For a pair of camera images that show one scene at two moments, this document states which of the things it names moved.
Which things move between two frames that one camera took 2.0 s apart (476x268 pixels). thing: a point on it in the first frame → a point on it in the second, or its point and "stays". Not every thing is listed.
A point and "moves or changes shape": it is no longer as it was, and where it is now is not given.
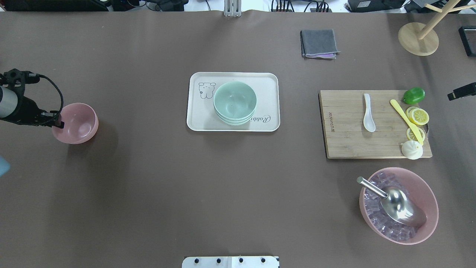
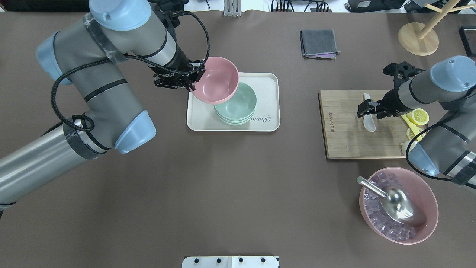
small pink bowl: [81, 123] moves or changes shape
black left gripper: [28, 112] → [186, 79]
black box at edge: [468, 35] stays
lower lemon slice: [410, 134] stays
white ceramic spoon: [368, 122] stays
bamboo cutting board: [346, 136] stays
